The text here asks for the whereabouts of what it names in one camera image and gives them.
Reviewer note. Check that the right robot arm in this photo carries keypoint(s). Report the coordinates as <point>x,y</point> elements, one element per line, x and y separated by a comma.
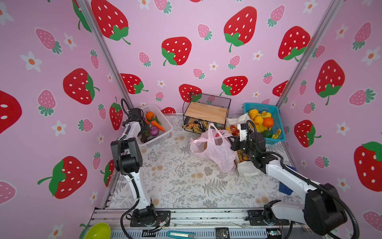
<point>323,210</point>

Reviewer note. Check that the snack bag under shelf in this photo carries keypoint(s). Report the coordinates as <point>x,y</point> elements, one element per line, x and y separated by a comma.
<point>197,126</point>

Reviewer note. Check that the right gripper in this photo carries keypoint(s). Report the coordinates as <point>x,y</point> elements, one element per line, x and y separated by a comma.
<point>236,143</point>

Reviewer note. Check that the white canvas tote bag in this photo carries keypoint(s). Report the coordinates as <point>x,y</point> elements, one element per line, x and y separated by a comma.
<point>245,167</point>

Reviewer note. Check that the black wire wooden shelf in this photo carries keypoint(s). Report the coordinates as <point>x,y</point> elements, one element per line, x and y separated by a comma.
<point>202,109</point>

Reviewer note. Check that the red chips bag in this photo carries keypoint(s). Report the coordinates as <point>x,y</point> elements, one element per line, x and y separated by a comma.
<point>234,130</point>

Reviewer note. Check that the blue box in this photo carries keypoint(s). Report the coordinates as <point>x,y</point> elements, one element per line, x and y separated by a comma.
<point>284,188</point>

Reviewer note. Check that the green plastic bowl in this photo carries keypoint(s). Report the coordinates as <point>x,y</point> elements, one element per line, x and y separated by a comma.
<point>99,231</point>

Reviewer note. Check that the teal utility knife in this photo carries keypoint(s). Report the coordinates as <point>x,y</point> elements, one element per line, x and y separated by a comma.
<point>180,235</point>

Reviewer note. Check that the white plastic basket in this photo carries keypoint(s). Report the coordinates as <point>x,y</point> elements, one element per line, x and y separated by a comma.
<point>145,140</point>

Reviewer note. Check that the teal plastic basket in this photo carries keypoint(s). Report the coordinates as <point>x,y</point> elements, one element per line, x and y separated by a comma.
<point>267,111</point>

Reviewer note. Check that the toy avocado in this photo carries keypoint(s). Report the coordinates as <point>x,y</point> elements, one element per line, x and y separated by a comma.
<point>267,134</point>

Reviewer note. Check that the toy yellow lemon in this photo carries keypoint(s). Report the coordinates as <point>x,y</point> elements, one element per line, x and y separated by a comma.
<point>258,120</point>

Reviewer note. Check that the pink plastic grocery bag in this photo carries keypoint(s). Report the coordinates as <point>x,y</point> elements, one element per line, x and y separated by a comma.
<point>214,144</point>

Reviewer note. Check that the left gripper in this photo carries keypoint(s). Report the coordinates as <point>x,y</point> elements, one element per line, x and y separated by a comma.
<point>145,127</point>

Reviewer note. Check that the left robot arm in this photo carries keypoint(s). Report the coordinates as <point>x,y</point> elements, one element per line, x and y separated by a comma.
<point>127,161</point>

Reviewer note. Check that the toy carrot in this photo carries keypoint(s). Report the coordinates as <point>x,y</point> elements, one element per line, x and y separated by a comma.
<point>154,123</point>

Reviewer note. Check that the toy orange fruit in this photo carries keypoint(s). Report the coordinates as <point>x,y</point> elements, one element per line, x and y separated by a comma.
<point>268,122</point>

